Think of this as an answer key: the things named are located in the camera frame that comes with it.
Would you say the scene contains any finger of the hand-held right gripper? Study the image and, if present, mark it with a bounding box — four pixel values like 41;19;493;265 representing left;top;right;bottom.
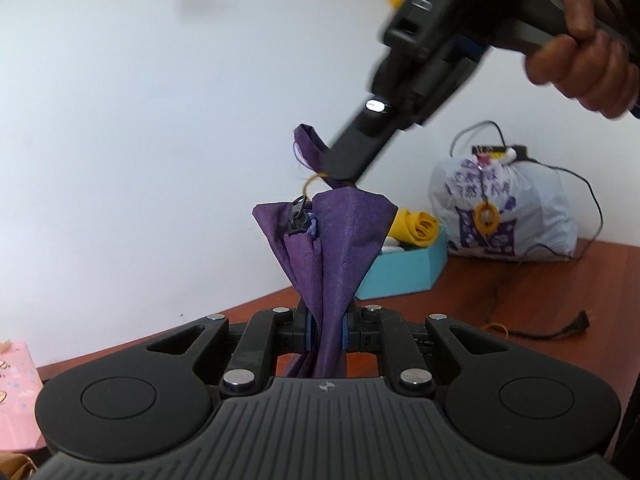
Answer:
322;95;402;189

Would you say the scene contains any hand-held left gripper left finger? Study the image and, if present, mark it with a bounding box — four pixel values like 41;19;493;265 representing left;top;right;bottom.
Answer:
145;300;313;396

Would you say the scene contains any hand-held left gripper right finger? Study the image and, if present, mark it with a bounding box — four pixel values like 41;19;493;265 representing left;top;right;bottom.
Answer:
341;305;513;397

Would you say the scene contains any purple shopping bag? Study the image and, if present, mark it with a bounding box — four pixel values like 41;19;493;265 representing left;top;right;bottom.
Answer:
251;123;400;380

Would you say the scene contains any yellow folded bag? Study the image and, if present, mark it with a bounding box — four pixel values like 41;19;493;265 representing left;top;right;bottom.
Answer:
389;208;441;251

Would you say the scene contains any white purple printed plastic bag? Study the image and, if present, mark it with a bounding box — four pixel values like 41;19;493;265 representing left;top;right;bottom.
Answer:
427;144;580;262

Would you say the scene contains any pink paper bag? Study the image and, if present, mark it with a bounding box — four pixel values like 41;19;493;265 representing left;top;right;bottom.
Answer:
0;340;45;453

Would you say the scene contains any brown paper bag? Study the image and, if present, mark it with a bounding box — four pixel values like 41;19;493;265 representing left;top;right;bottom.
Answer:
0;452;38;480

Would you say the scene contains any person's right hand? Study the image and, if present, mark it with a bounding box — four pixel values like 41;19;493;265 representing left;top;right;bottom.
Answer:
525;0;640;120

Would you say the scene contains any light blue box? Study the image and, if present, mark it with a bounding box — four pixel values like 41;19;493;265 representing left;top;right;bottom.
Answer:
354;232;448;301

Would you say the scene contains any black power cable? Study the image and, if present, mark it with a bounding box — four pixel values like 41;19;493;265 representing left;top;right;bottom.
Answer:
450;120;603;340

